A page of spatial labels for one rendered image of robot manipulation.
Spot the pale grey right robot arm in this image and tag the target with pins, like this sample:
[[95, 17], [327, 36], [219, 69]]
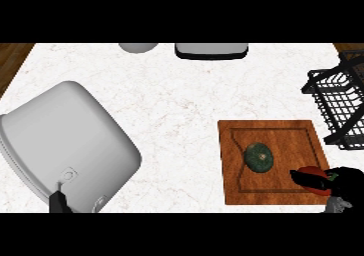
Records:
[[336, 205]]

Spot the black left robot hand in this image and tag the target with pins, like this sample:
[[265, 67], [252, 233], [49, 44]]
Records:
[[58, 203]]

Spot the grey rounded object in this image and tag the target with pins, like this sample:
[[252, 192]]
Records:
[[138, 47]]

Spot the red bell pepper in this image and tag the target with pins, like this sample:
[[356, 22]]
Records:
[[314, 170]]

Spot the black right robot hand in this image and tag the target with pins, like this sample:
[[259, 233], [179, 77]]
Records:
[[349, 183]]

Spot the dark green round vegetable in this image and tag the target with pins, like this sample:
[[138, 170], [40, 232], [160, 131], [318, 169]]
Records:
[[259, 158]]

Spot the brown wooden cutting board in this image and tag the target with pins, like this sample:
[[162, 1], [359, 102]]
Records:
[[278, 140]]

